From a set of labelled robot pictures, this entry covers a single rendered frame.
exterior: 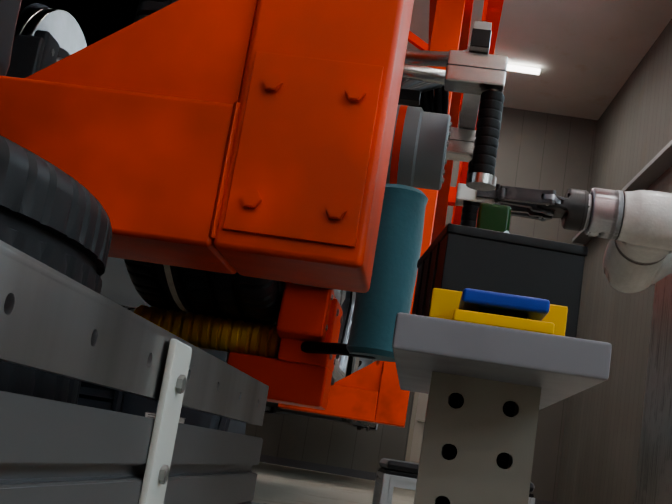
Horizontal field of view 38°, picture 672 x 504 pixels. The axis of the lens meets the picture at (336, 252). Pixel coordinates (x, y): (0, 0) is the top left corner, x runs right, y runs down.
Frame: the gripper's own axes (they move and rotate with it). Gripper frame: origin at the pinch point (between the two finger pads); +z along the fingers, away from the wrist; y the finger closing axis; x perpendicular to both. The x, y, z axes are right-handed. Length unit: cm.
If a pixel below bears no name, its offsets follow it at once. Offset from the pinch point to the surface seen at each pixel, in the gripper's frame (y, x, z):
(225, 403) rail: -93, -47, 21
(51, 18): -27, 14, 75
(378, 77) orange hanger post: -77, -10, 14
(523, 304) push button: -96, -36, -3
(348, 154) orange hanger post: -77, -19, 15
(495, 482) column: -84, -50, -3
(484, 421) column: -84, -45, -1
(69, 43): -18, 13, 75
